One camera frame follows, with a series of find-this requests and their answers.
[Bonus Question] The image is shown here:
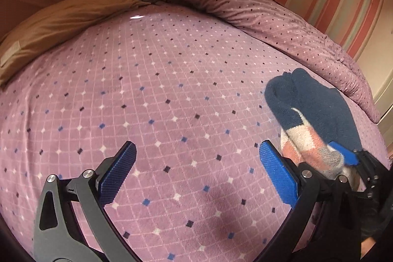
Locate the navy argyle knit sweater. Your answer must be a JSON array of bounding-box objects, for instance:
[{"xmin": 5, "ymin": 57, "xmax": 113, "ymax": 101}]
[{"xmin": 265, "ymin": 69, "xmax": 362, "ymax": 182}]

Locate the white wardrobe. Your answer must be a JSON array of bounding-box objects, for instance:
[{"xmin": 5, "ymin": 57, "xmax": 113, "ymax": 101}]
[{"xmin": 358, "ymin": 13, "xmax": 392, "ymax": 139}]

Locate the purple dotted bed sheet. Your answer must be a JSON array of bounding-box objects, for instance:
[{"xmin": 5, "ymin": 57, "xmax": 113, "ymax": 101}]
[{"xmin": 0, "ymin": 2, "xmax": 391, "ymax": 262}]

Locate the brown pillow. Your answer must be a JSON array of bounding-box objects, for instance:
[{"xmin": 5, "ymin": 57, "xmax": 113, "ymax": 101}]
[{"xmin": 1, "ymin": 0, "xmax": 148, "ymax": 86}]

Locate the purple dotted duvet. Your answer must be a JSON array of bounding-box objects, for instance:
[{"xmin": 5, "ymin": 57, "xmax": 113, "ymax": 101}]
[{"xmin": 160, "ymin": 0, "xmax": 380, "ymax": 123}]

